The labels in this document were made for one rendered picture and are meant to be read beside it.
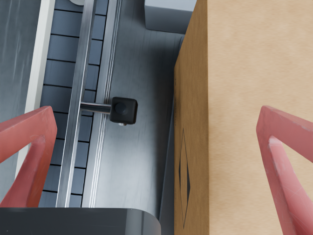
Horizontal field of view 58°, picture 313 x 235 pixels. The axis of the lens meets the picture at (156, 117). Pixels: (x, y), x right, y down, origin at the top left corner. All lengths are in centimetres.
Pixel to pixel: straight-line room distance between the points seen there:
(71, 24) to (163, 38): 15
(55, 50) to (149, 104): 17
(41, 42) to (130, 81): 15
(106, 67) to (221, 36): 27
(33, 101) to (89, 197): 16
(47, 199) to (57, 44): 23
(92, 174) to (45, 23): 22
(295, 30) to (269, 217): 12
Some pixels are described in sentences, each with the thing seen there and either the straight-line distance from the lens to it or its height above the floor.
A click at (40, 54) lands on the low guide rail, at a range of 43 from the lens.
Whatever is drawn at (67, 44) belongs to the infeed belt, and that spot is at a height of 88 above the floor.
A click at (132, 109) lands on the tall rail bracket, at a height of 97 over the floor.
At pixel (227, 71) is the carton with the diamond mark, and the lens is 19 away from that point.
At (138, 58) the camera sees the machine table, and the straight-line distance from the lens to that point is 48.
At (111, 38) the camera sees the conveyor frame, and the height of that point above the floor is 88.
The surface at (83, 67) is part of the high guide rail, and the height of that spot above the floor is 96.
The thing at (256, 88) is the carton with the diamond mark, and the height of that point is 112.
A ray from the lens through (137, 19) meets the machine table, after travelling 51.
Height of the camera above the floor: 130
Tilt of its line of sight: 86 degrees down
